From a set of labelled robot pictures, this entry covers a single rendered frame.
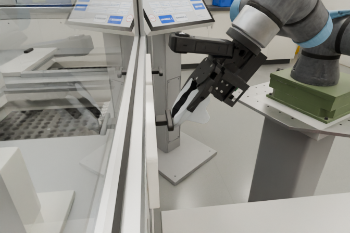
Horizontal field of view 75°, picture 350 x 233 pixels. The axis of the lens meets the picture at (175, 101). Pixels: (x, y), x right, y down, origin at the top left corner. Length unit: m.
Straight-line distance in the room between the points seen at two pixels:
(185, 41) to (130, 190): 0.26
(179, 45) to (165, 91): 1.12
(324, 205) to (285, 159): 0.45
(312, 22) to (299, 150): 0.56
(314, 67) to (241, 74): 0.47
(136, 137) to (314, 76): 0.72
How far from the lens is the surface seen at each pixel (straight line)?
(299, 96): 0.91
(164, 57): 1.43
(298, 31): 0.51
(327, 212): 0.58
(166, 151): 1.76
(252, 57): 0.45
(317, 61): 0.89
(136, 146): 0.27
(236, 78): 0.43
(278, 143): 1.00
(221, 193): 1.57
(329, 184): 1.89
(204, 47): 0.41
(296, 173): 1.01
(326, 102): 0.86
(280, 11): 0.43
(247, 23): 0.42
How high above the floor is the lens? 1.15
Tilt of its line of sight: 26 degrees down
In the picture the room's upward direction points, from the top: straight up
